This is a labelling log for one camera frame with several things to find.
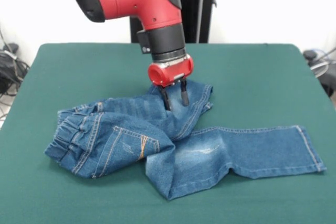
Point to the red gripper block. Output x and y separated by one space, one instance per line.
173 72

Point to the blue denim jeans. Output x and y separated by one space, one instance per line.
183 155

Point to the dark green table cloth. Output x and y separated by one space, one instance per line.
78 77

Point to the grey swivel chair base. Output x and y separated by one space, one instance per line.
11 47
321 69

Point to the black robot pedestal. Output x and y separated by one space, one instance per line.
199 6

